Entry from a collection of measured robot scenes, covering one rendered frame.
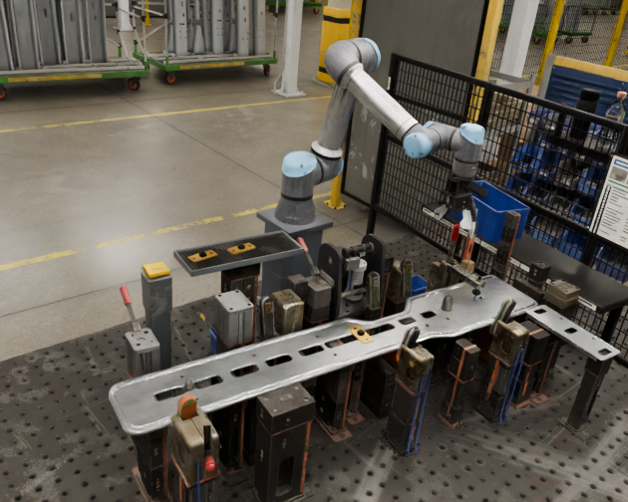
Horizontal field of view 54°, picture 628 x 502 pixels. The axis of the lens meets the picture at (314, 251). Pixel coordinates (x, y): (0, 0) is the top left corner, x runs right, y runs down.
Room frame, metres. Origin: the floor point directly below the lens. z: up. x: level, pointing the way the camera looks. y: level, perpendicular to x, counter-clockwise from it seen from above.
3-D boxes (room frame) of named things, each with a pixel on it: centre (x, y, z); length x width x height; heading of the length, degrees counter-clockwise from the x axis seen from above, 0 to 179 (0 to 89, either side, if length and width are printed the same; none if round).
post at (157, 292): (1.48, 0.43, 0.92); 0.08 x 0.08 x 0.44; 35
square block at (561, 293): (1.80, -0.84, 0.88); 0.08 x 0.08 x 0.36; 35
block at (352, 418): (1.50, -0.15, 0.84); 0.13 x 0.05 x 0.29; 35
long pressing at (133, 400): (1.47, -0.15, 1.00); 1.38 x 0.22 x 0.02; 125
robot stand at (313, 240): (2.06, 0.08, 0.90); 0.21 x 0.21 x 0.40; 42
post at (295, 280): (1.61, 0.04, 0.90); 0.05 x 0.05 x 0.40; 35
